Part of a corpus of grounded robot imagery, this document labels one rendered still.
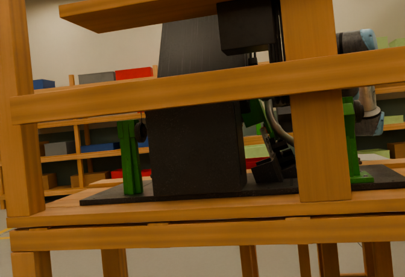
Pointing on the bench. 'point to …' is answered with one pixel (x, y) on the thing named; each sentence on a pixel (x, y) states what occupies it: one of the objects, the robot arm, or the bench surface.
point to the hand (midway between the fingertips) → (267, 103)
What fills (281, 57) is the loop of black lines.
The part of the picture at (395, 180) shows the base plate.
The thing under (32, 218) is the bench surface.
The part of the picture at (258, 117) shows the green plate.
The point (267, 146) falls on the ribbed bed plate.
